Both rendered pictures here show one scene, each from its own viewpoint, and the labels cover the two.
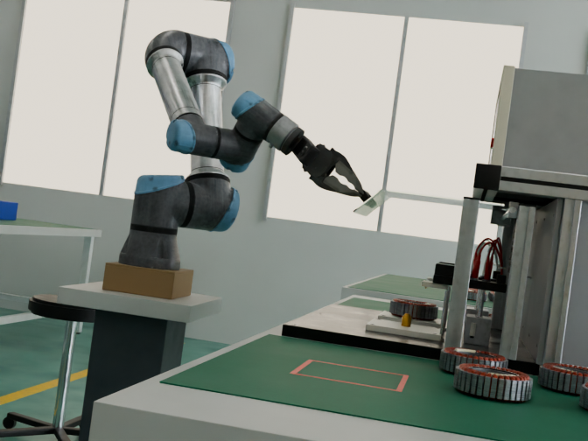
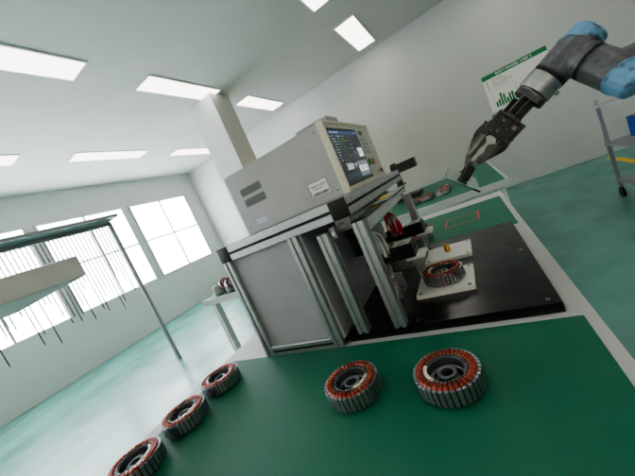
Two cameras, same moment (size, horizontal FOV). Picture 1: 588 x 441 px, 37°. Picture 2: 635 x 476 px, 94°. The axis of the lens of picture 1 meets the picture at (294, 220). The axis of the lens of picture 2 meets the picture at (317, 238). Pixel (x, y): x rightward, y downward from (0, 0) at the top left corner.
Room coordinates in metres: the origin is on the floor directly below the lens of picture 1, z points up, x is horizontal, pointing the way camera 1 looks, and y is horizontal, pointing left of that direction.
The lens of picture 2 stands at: (2.94, -0.32, 1.13)
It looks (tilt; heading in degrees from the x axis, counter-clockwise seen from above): 7 degrees down; 199
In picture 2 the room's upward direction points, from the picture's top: 24 degrees counter-clockwise
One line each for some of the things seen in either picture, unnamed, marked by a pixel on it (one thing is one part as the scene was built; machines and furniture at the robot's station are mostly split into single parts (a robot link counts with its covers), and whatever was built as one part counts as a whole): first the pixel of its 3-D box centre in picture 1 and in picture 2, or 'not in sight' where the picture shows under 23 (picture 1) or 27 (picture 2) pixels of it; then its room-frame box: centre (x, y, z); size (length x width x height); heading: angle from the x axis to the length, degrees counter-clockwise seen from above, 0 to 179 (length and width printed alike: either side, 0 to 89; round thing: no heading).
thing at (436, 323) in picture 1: (412, 319); (445, 280); (2.09, -0.31, 0.78); 0.15 x 0.15 x 0.01; 79
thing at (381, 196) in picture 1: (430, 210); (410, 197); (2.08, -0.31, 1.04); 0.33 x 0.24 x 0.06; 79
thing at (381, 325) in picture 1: (405, 329); (448, 252); (1.85, -0.26, 0.78); 0.15 x 0.15 x 0.01; 79
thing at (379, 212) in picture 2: not in sight; (388, 204); (1.95, -0.38, 1.03); 0.62 x 0.01 x 0.03; 169
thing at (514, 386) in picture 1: (493, 381); not in sight; (1.31, -0.32, 0.77); 0.11 x 0.11 x 0.04
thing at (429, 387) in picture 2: not in sight; (448, 375); (2.46, -0.36, 0.77); 0.11 x 0.11 x 0.04
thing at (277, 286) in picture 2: not in sight; (283, 300); (2.21, -0.74, 0.91); 0.28 x 0.03 x 0.32; 79
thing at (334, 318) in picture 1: (415, 332); (444, 271); (1.97, -0.30, 0.76); 0.64 x 0.47 x 0.02; 169
